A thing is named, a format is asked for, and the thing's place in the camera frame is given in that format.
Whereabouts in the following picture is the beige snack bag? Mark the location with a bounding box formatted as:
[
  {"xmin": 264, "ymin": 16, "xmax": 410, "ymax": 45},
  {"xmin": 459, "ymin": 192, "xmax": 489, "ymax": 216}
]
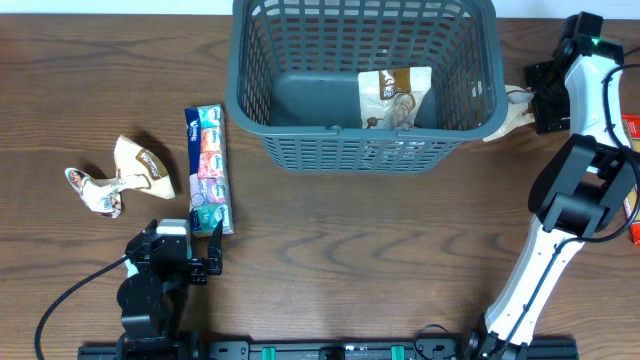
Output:
[
  {"xmin": 65, "ymin": 135, "xmax": 175, "ymax": 218},
  {"xmin": 483, "ymin": 85, "xmax": 534, "ymax": 142}
]

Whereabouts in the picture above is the San Remo pasta packet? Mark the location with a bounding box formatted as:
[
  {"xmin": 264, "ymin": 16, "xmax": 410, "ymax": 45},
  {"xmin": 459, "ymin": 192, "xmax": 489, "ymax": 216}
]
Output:
[{"xmin": 622, "ymin": 114, "xmax": 640, "ymax": 246}]

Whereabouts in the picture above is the grey plastic basket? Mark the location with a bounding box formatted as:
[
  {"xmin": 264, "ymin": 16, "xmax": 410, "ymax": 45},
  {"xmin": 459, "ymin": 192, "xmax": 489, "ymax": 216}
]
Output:
[{"xmin": 226, "ymin": 0, "xmax": 507, "ymax": 173}]

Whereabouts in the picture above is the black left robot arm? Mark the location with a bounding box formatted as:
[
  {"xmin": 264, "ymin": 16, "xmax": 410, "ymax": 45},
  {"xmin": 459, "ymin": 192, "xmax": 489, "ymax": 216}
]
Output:
[{"xmin": 116, "ymin": 219, "xmax": 223, "ymax": 360}]

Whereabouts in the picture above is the beige brown snack pouch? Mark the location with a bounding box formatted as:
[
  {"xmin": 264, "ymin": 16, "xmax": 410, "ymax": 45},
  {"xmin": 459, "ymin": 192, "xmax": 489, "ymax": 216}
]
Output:
[{"xmin": 358, "ymin": 66, "xmax": 432, "ymax": 130}]

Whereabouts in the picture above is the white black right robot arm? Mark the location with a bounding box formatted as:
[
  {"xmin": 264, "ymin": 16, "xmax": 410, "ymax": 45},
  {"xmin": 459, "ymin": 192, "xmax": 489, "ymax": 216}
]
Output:
[{"xmin": 463, "ymin": 12, "xmax": 639, "ymax": 359}]

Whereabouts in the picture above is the Kleenex tissue multipack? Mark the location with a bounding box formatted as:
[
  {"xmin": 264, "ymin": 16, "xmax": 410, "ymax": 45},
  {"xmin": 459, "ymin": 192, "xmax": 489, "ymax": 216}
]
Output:
[{"xmin": 185, "ymin": 104, "xmax": 234, "ymax": 236}]

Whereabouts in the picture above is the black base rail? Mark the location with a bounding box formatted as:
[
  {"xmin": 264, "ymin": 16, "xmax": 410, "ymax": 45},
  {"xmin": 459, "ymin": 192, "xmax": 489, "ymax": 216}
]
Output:
[{"xmin": 77, "ymin": 339, "xmax": 581, "ymax": 360}]

